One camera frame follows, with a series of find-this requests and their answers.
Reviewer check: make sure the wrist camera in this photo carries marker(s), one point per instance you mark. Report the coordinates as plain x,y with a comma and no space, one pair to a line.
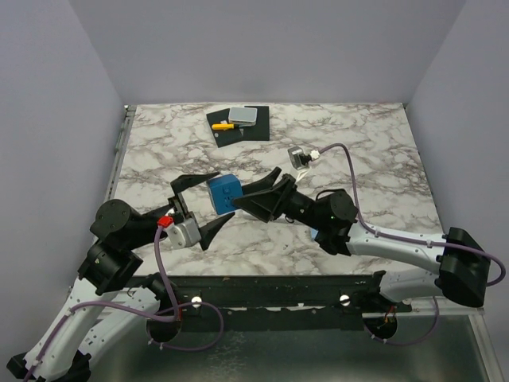
182,235
300,161

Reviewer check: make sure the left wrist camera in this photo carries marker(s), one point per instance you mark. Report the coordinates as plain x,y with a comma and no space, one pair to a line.
182,235

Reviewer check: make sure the black foam mat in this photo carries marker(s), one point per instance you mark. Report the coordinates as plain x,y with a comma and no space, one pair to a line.
260,131

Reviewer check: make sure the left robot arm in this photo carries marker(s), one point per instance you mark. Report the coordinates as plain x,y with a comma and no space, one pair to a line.
91,321

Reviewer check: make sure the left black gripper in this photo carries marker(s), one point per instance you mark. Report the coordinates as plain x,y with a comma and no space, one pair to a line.
183,184

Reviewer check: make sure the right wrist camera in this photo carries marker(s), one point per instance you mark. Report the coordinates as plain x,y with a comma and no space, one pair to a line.
300,161

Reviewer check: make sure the grey white box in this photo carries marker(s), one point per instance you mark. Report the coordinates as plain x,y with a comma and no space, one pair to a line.
243,116

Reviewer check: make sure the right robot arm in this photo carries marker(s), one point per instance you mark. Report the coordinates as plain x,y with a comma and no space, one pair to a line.
452,264

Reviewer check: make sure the dark blue cube socket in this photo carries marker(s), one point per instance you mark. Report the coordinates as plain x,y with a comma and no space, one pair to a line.
222,191

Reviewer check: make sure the aluminium frame rail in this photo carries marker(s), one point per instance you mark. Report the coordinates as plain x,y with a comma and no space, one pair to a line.
417,307

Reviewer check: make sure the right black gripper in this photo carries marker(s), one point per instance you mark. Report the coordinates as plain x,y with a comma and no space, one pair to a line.
266,203

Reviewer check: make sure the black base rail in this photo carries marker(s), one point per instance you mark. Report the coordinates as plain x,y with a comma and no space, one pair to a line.
277,303

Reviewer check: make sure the yellow utility knife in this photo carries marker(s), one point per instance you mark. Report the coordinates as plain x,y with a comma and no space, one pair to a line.
223,126

